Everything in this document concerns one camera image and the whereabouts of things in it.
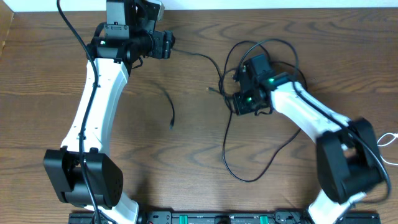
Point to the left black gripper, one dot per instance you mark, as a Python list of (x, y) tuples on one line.
[(163, 45)]

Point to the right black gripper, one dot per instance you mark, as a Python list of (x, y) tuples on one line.
[(240, 107)]

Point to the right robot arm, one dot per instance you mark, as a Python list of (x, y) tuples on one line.
[(349, 164)]

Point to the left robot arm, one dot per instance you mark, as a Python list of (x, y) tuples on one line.
[(80, 170)]

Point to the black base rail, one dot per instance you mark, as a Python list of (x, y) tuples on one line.
[(280, 216)]

